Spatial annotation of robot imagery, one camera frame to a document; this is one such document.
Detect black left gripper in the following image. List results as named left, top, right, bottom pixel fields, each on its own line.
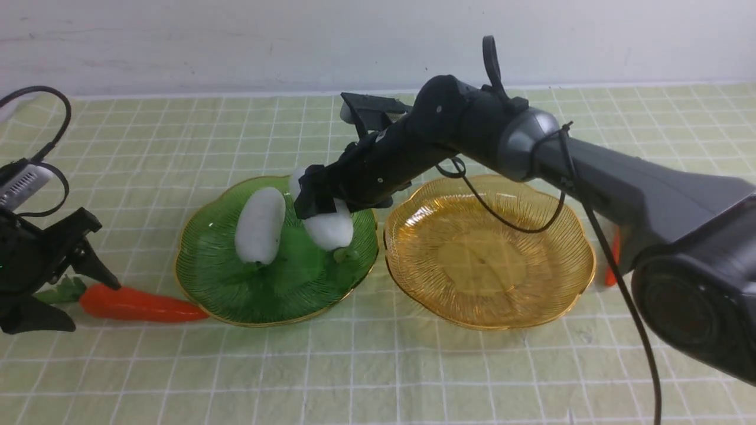
left=1, top=208, right=122, bottom=335

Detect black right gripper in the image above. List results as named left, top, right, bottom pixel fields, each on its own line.
left=294, top=115, right=455, bottom=220

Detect orange toy carrot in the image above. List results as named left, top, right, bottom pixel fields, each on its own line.
left=603, top=226, right=621, bottom=287
left=34, top=277, right=209, bottom=323

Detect white toy radish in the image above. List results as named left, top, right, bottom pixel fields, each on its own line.
left=234, top=187, right=286, bottom=266
left=303, top=198, right=354, bottom=252

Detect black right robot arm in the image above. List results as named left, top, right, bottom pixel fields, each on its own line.
left=295, top=75, right=755, bottom=384

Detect amber plastic plate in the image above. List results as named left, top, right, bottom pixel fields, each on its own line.
left=383, top=175, right=596, bottom=330

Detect green plastic plate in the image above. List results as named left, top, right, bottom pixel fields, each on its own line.
left=174, top=175, right=380, bottom=326

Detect green checkered tablecloth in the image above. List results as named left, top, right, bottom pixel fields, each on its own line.
left=0, top=83, right=756, bottom=425

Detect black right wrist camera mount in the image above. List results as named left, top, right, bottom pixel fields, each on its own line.
left=340, top=92, right=412, bottom=140

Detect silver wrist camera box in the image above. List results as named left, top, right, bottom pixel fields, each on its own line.
left=1, top=158, right=54, bottom=211

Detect black camera cable left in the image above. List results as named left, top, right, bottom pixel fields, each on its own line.
left=0, top=86, right=72, bottom=218

